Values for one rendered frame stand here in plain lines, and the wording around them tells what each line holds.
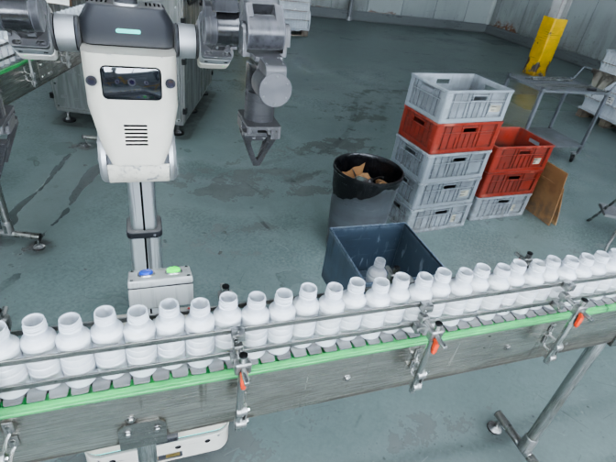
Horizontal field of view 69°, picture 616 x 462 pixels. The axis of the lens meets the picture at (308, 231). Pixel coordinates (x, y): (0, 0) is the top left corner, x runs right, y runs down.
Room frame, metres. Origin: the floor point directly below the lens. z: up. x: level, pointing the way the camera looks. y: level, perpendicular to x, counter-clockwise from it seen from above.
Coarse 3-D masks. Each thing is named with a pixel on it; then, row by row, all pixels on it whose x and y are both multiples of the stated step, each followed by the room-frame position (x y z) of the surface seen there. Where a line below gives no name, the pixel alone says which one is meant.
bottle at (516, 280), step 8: (512, 264) 0.98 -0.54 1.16; (520, 264) 1.00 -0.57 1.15; (512, 272) 0.97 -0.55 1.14; (520, 272) 0.96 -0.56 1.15; (512, 280) 0.96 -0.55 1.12; (520, 280) 0.96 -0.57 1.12; (512, 288) 0.95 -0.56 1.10; (504, 296) 0.96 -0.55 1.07; (512, 296) 0.95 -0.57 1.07; (504, 304) 0.95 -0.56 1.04; (512, 304) 0.96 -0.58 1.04; (504, 312) 0.95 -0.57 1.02
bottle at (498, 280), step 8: (504, 264) 0.97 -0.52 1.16; (496, 272) 0.95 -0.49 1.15; (504, 272) 0.93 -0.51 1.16; (488, 280) 0.94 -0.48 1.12; (496, 280) 0.93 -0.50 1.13; (504, 280) 0.93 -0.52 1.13; (488, 288) 0.94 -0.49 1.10; (496, 288) 0.92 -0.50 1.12; (504, 288) 0.92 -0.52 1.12; (496, 296) 0.92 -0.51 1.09; (480, 304) 0.93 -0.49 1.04; (488, 304) 0.92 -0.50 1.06; (496, 304) 0.92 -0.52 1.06; (488, 320) 0.93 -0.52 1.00
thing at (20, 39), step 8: (48, 24) 1.14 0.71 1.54; (16, 32) 1.06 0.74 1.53; (24, 32) 1.07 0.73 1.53; (40, 32) 1.10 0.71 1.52; (48, 32) 1.12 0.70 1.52; (8, 40) 1.07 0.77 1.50; (16, 40) 1.09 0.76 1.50; (24, 40) 1.09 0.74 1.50; (32, 40) 1.10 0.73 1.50; (40, 40) 1.10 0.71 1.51; (48, 40) 1.11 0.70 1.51; (24, 48) 1.09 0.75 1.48; (32, 48) 1.10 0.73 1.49; (40, 48) 1.10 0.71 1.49; (48, 48) 1.11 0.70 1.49
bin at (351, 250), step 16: (384, 224) 1.43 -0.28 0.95; (400, 224) 1.46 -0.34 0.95; (336, 240) 1.28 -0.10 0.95; (352, 240) 1.39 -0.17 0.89; (368, 240) 1.41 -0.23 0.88; (384, 240) 1.44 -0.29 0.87; (400, 240) 1.46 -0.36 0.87; (416, 240) 1.38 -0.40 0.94; (336, 256) 1.27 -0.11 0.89; (352, 256) 1.39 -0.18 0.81; (368, 256) 1.42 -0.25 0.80; (384, 256) 1.45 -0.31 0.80; (400, 256) 1.44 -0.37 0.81; (416, 256) 1.35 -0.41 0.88; (432, 256) 1.28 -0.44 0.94; (336, 272) 1.24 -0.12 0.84; (352, 272) 1.15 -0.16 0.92; (416, 272) 1.33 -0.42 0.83; (432, 272) 1.26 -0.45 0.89
